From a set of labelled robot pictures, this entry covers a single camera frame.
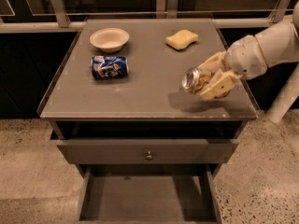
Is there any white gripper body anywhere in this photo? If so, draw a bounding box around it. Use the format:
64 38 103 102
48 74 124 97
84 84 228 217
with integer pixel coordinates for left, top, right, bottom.
224 35 267 80

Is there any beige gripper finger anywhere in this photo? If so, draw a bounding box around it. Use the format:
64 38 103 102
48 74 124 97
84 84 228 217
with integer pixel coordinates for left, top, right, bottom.
199 70 241 100
197 51 226 76

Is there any orange soda can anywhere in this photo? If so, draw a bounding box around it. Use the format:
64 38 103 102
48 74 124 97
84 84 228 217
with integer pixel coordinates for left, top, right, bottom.
181 68 212 94

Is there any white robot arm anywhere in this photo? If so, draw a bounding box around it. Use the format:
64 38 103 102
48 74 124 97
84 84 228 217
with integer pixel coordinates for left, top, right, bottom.
198 2 299 100

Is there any grey top drawer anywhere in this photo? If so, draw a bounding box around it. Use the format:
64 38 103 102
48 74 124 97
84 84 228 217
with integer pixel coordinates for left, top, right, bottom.
57 138 238 164

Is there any grey drawer cabinet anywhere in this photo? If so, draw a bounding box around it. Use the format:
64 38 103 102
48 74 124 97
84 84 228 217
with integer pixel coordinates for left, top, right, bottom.
36 18 260 224

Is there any round metal drawer knob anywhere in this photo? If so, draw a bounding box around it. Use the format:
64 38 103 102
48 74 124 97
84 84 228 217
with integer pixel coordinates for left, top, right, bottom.
145 151 153 161

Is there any blue soda can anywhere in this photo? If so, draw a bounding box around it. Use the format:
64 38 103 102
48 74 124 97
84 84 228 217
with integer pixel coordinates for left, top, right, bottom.
91 56 129 79

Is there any open grey middle drawer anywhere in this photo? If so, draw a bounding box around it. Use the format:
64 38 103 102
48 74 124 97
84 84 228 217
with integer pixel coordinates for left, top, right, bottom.
75 164 222 224

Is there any yellow sponge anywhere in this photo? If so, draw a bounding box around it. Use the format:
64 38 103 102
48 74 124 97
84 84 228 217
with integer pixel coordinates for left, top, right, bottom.
165 30 199 50

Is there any white paper bowl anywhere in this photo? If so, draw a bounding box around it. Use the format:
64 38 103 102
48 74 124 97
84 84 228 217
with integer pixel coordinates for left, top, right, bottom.
90 28 130 53

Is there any metal window railing frame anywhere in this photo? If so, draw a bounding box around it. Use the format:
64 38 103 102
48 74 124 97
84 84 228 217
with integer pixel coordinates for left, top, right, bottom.
0 0 298 33

